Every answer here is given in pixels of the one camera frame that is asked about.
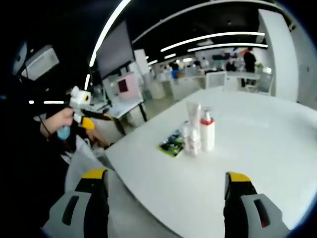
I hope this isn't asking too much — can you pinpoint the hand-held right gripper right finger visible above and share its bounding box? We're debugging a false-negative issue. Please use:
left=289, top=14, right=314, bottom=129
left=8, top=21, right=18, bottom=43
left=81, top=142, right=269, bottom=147
left=223, top=171, right=290, bottom=238

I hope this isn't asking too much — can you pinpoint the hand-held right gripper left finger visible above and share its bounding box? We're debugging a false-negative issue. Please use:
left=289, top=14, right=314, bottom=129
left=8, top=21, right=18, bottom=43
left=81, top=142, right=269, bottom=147
left=41, top=169, right=111, bottom=238

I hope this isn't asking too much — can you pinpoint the small red-label skincare bottle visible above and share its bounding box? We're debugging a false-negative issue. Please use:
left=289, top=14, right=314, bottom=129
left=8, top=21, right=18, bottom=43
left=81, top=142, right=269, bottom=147
left=187, top=130, right=202, bottom=156

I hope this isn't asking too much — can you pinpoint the red-collared white pump bottle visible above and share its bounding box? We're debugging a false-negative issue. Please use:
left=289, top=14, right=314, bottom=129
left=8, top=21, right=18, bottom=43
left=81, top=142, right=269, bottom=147
left=199, top=106, right=216, bottom=152

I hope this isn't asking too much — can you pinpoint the green skincare sachet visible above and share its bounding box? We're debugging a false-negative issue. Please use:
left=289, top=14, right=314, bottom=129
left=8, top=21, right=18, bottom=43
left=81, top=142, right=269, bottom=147
left=158, top=138, right=185, bottom=157

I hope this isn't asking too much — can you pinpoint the small clear-capped skincare bottle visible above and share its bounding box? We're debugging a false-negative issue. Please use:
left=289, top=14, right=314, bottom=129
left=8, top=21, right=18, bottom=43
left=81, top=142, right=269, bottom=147
left=182, top=125, right=191, bottom=149

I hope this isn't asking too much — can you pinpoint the white skincare tube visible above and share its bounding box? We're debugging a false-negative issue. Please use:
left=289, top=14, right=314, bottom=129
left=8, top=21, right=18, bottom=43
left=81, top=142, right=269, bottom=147
left=185, top=101, right=203, bottom=129

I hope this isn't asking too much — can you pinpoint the person's left hand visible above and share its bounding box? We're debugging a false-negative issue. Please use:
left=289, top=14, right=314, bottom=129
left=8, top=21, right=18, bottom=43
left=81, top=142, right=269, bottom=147
left=41, top=108, right=75, bottom=138

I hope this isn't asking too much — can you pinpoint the white desk with black legs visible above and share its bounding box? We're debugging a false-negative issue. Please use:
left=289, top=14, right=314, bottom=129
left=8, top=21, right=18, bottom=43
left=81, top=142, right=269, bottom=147
left=93, top=96, right=148, bottom=136

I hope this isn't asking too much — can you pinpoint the black wrist band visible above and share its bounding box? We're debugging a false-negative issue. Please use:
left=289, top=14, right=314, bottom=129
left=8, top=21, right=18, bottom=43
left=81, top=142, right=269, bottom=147
left=39, top=115, right=52, bottom=142

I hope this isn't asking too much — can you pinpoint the pink board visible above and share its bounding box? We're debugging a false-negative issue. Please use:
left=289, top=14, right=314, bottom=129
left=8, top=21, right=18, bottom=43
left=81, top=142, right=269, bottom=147
left=116, top=74, right=138, bottom=100

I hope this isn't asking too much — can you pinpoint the grey mesh office chair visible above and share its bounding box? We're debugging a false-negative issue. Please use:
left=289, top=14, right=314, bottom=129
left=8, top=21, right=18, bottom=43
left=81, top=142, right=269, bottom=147
left=64, top=137, right=117, bottom=193

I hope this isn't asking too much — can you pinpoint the ceiling air conditioner unit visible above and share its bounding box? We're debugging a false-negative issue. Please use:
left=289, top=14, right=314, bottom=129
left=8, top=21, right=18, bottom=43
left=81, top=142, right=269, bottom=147
left=21, top=45, right=60, bottom=81

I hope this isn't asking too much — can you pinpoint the large display screen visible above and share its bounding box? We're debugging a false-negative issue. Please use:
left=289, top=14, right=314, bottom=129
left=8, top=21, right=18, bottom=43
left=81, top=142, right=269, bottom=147
left=95, top=19, right=136, bottom=80

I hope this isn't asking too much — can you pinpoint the white worn device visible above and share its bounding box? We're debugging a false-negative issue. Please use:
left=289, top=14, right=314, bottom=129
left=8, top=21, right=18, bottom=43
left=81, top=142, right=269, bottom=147
left=12, top=41, right=28, bottom=75

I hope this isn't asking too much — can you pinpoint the curved ceiling light strip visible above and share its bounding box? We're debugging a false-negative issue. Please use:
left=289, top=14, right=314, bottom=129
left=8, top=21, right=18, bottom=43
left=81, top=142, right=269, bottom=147
left=84, top=0, right=133, bottom=90

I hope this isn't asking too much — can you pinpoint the person's black top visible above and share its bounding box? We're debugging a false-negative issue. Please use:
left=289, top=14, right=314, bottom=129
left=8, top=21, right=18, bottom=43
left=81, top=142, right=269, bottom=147
left=0, top=81, right=72, bottom=229

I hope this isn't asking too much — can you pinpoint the white framed mesh chair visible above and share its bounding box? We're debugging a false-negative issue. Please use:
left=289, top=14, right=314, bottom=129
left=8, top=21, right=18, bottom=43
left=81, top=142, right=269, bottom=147
left=205, top=71, right=227, bottom=90

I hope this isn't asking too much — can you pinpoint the straight ceiling light strip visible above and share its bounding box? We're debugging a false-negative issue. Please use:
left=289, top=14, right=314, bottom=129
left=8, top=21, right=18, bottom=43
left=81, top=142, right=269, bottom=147
left=160, top=31, right=265, bottom=53
left=187, top=43, right=269, bottom=53

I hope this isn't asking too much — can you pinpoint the curved white ceiling rail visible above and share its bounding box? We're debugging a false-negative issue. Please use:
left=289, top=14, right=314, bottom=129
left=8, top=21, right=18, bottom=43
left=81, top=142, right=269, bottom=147
left=132, top=0, right=295, bottom=44

